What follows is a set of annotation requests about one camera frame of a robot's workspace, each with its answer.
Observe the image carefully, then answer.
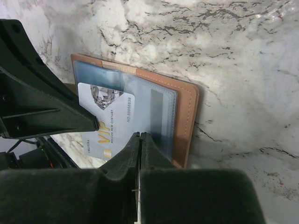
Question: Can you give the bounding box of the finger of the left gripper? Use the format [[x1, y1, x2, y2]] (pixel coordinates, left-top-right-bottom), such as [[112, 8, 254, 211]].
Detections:
[[0, 19, 98, 139]]

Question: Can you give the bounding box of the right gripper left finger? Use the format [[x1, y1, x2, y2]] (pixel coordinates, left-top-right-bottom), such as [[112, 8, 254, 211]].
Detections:
[[0, 133, 140, 224]]

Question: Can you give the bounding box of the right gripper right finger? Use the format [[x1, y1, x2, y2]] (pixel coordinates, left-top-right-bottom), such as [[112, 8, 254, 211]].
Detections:
[[140, 133, 265, 224]]

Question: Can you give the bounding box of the silver credit card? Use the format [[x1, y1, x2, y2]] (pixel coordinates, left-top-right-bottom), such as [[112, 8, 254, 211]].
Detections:
[[125, 77, 178, 160], [78, 83, 135, 161]]

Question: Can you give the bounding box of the tan leather card holder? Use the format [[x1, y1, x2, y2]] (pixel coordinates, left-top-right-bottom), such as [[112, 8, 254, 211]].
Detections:
[[71, 54, 199, 168]]

